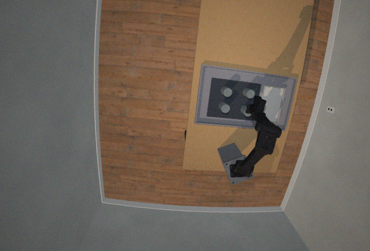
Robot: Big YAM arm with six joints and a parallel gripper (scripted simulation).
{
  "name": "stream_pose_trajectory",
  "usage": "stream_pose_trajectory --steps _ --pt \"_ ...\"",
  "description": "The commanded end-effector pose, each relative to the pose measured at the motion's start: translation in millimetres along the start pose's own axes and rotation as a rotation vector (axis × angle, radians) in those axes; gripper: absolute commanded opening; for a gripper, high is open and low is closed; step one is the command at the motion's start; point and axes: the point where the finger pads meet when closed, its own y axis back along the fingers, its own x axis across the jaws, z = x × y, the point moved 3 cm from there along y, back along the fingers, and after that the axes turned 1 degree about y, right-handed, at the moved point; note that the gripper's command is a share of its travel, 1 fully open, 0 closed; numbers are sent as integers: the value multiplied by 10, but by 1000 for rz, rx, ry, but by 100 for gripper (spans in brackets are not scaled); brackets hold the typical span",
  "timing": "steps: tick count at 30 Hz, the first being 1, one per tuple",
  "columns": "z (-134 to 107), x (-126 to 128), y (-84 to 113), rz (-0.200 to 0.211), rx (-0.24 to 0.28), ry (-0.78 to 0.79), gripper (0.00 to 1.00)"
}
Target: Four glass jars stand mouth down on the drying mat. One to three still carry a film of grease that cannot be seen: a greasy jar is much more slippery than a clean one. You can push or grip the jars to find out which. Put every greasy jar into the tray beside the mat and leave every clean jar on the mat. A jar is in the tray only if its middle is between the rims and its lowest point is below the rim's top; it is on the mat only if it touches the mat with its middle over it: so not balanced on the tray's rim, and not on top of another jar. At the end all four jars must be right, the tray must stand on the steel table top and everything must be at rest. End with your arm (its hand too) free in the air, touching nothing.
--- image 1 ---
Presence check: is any clear glass jar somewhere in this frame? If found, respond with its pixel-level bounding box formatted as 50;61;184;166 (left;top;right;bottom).
221;86;232;97
240;106;251;117
219;102;230;113
243;88;255;98

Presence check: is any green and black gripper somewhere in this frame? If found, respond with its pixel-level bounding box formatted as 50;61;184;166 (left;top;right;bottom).
246;104;252;114

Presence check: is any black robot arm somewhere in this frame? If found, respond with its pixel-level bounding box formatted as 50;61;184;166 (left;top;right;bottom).
230;95;282;178

